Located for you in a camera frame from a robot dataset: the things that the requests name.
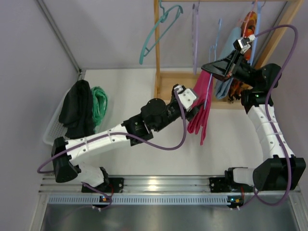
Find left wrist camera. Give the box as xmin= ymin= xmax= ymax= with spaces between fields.
xmin=173 ymin=84 xmax=198 ymax=112

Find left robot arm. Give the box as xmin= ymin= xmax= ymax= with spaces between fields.
xmin=52 ymin=93 xmax=199 ymax=188

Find light blue hanger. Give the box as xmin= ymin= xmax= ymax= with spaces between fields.
xmin=204 ymin=18 xmax=222 ymax=109

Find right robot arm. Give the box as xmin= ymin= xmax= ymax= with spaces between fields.
xmin=202 ymin=50 xmax=306 ymax=191

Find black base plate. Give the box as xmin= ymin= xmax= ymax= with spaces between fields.
xmin=94 ymin=177 xmax=124 ymax=193
xmin=209 ymin=176 xmax=253 ymax=193

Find grey slotted cable duct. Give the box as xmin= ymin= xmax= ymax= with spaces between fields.
xmin=48 ymin=194 xmax=243 ymax=205

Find lilac hanger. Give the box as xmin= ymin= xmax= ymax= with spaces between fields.
xmin=192 ymin=1 xmax=200 ymax=75

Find light blue trousers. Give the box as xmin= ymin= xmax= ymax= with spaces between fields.
xmin=215 ymin=26 xmax=241 ymax=100

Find aluminium mounting rail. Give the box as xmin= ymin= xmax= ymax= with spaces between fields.
xmin=38 ymin=175 xmax=301 ymax=194

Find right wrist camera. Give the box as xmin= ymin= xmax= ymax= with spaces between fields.
xmin=233 ymin=34 xmax=256 ymax=54

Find black trousers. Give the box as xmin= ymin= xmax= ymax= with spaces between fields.
xmin=58 ymin=80 xmax=95 ymax=139

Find wooden clothes rack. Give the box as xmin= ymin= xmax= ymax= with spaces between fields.
xmin=154 ymin=0 xmax=304 ymax=110

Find white plastic basket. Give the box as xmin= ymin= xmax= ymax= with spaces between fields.
xmin=42 ymin=87 xmax=110 ymax=148

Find pink trousers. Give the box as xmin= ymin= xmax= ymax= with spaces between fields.
xmin=187 ymin=71 xmax=213 ymax=146

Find teal hanger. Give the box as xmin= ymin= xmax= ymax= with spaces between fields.
xmin=139 ymin=0 xmax=183 ymax=65

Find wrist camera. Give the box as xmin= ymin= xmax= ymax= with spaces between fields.
xmin=173 ymin=84 xmax=198 ymax=112
xmin=233 ymin=34 xmax=256 ymax=54

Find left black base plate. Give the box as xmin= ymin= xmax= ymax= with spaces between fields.
xmin=94 ymin=177 xmax=124 ymax=193

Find orange patterned trousers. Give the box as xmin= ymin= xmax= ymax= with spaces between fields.
xmin=228 ymin=11 xmax=257 ymax=103

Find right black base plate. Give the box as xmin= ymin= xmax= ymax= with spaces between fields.
xmin=209 ymin=176 xmax=253 ymax=193

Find green trousers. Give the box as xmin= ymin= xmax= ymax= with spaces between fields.
xmin=91 ymin=86 xmax=108 ymax=132

